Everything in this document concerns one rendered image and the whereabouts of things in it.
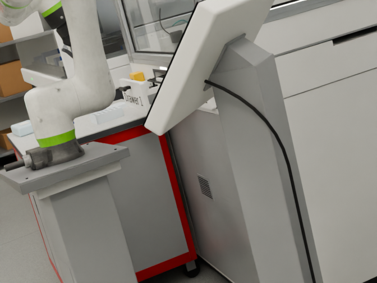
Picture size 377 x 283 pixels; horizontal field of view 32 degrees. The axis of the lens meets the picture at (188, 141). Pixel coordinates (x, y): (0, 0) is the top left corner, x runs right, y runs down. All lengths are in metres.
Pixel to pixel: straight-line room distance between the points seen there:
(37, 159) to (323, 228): 1.00
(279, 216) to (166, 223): 1.23
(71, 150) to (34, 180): 0.20
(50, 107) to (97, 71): 0.19
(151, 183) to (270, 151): 1.23
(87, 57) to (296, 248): 0.90
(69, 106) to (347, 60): 0.94
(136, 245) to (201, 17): 1.60
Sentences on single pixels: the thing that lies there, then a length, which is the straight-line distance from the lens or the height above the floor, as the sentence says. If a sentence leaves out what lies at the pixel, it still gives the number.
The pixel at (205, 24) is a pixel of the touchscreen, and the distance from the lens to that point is 1.37.
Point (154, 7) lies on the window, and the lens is 2.56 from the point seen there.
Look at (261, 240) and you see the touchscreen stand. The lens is 1.69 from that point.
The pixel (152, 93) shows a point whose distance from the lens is 2.46.
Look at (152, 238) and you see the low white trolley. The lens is 2.82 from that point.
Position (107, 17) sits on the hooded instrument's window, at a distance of 3.38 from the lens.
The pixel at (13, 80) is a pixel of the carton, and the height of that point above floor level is 0.74.
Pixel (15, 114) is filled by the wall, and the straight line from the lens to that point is 6.74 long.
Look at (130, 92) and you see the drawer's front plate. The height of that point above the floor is 0.88.
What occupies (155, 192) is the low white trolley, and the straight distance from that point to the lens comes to 2.77.
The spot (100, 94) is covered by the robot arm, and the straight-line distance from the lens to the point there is 2.16.
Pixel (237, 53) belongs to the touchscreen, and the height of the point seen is 1.05.
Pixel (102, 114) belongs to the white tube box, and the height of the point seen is 0.79.
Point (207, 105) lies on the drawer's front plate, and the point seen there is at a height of 0.83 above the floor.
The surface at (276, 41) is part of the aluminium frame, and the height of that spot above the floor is 0.98.
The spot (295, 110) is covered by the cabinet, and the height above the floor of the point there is 0.75.
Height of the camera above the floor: 1.25
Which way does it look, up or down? 14 degrees down
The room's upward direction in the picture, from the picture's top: 14 degrees counter-clockwise
